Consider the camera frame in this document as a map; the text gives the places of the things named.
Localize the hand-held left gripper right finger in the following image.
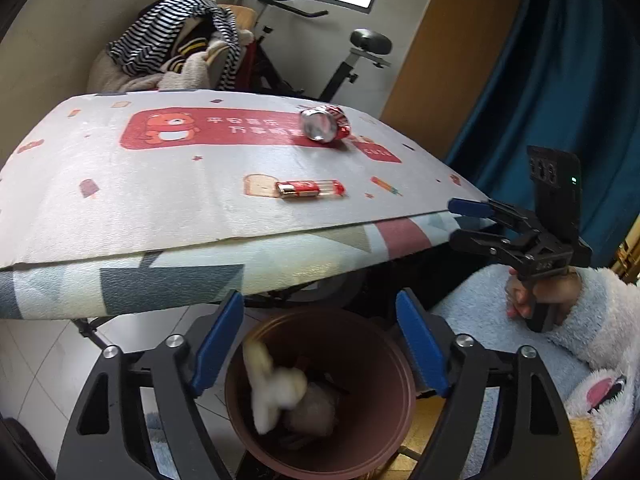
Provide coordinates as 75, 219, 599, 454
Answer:
394, 287, 582, 480

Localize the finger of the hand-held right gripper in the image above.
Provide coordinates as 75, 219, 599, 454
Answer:
448, 228, 539, 282
447, 198, 544, 244

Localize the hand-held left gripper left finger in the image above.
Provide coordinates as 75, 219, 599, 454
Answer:
55, 289, 246, 480

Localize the brown plastic bin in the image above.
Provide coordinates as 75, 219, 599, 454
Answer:
223, 308, 417, 469

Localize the white tissue wad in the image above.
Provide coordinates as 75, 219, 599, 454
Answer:
242, 340, 309, 434

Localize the person's right forearm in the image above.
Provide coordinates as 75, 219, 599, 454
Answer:
545, 267, 640, 377

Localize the person's right hand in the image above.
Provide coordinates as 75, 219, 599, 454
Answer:
503, 268, 582, 322

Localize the person's right leg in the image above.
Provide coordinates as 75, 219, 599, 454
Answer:
429, 263, 597, 480

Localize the geometric patterned tablecloth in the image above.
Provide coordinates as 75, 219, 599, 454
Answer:
0, 209, 477, 322

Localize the blue curtain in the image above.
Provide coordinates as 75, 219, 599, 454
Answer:
444, 0, 640, 272

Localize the white printed table mat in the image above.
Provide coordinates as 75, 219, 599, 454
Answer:
0, 87, 494, 272

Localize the wooden door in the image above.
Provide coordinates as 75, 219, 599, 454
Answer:
379, 0, 532, 162

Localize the crushed red can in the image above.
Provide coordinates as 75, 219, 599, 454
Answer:
298, 103, 352, 144

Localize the black exercise bike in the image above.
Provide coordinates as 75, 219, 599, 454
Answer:
227, 0, 394, 104

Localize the person's fuzzy robe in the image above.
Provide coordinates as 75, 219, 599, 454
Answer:
564, 366, 633, 480

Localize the red cloth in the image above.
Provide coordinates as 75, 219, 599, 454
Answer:
240, 42, 262, 92

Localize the beige fleece garment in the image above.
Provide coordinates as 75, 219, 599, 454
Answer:
87, 39, 237, 96

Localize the yellow black striped cloth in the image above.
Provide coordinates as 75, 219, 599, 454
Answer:
164, 37, 213, 75

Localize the tan chair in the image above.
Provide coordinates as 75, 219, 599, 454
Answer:
214, 4, 262, 92

